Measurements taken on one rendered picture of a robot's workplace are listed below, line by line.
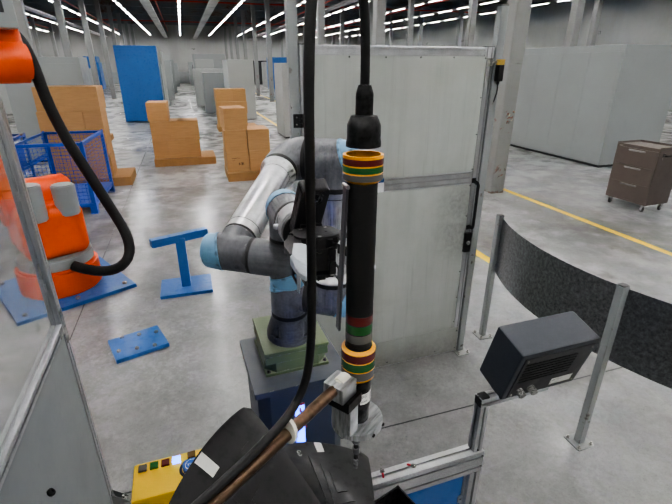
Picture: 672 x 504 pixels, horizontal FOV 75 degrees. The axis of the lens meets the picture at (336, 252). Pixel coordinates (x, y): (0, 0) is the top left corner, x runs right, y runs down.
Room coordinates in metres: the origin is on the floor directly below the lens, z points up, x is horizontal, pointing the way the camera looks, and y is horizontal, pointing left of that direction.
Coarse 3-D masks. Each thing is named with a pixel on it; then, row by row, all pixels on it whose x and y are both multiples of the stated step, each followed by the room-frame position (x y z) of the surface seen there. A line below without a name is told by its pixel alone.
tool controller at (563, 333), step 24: (504, 336) 0.99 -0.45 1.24; (528, 336) 0.99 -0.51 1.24; (552, 336) 1.00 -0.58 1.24; (576, 336) 1.00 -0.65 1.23; (504, 360) 0.98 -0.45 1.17; (528, 360) 0.93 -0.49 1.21; (552, 360) 0.96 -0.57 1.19; (576, 360) 1.00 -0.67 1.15; (504, 384) 0.96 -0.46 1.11; (528, 384) 0.97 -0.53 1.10; (552, 384) 1.02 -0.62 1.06
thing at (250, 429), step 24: (216, 432) 0.47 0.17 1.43; (240, 432) 0.49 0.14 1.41; (264, 432) 0.51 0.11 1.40; (216, 456) 0.44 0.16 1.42; (240, 456) 0.46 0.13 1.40; (288, 456) 0.49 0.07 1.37; (192, 480) 0.40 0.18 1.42; (216, 480) 0.42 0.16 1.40; (264, 480) 0.44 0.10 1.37; (288, 480) 0.46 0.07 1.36
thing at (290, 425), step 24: (312, 0) 0.39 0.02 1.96; (360, 0) 0.46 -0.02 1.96; (312, 24) 0.39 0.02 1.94; (360, 24) 0.46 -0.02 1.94; (312, 48) 0.39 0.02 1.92; (360, 48) 0.47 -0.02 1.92; (312, 72) 0.39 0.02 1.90; (360, 72) 0.47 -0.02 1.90; (312, 96) 0.39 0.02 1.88; (312, 120) 0.39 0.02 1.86; (312, 144) 0.39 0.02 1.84; (312, 168) 0.39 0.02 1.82; (312, 192) 0.39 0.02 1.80; (312, 216) 0.39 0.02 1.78; (312, 240) 0.39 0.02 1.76; (312, 264) 0.39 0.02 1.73; (312, 288) 0.39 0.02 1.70; (312, 312) 0.39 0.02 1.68; (312, 336) 0.39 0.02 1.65; (312, 360) 0.38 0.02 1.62; (288, 408) 0.36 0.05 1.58
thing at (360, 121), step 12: (360, 96) 0.46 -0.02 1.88; (372, 96) 0.46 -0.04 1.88; (360, 108) 0.46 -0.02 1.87; (372, 108) 0.46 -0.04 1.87; (360, 120) 0.45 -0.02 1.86; (372, 120) 0.45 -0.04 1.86; (348, 132) 0.46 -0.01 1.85; (360, 132) 0.45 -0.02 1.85; (372, 132) 0.45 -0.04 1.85; (348, 144) 0.46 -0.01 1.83; (360, 144) 0.45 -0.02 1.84; (372, 144) 0.45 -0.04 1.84; (360, 384) 0.45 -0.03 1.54; (360, 408) 0.45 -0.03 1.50; (360, 420) 0.45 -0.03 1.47
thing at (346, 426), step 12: (336, 372) 0.45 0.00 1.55; (324, 384) 0.43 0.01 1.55; (336, 384) 0.42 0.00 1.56; (348, 384) 0.42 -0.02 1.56; (336, 396) 0.42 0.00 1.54; (348, 396) 0.42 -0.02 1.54; (360, 396) 0.43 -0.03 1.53; (336, 408) 0.42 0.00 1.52; (348, 408) 0.41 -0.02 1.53; (372, 408) 0.48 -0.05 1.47; (336, 420) 0.44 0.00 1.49; (348, 420) 0.43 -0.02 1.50; (372, 420) 0.46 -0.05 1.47; (336, 432) 0.44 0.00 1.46; (348, 432) 0.43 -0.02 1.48; (360, 432) 0.43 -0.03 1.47; (372, 432) 0.44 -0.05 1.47
